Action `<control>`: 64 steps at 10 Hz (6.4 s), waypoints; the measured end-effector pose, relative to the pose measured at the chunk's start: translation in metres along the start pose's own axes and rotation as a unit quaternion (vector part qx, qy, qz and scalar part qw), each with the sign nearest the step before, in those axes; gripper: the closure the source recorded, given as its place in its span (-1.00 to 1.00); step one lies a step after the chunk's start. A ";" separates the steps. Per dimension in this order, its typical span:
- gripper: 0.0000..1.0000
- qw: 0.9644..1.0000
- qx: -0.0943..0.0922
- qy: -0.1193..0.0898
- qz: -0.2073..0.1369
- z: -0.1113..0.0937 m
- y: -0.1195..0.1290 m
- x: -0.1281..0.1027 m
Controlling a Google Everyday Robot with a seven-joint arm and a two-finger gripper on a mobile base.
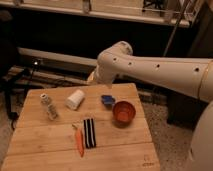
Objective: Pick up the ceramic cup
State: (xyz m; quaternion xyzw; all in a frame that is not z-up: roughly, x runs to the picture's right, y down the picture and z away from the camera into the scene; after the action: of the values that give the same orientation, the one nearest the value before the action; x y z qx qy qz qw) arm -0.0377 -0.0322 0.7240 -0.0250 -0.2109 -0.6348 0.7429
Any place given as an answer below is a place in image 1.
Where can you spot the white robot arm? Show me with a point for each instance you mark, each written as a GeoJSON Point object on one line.
{"type": "Point", "coordinates": [190, 76]}

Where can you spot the white ceramic cup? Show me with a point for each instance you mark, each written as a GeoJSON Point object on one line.
{"type": "Point", "coordinates": [75, 99]}

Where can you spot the blue small object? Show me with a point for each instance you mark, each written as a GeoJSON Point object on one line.
{"type": "Point", "coordinates": [107, 100]}

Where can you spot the orange bowl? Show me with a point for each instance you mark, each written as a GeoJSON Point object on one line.
{"type": "Point", "coordinates": [123, 112]}

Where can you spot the black white striped cloth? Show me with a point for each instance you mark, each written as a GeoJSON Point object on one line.
{"type": "Point", "coordinates": [89, 133]}

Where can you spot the orange carrot toy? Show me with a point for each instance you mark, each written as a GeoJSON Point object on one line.
{"type": "Point", "coordinates": [79, 140]}

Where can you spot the black office chair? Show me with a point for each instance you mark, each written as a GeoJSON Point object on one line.
{"type": "Point", "coordinates": [9, 56]}

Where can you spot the metal pole stand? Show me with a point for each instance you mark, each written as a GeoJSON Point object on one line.
{"type": "Point", "coordinates": [180, 16]}

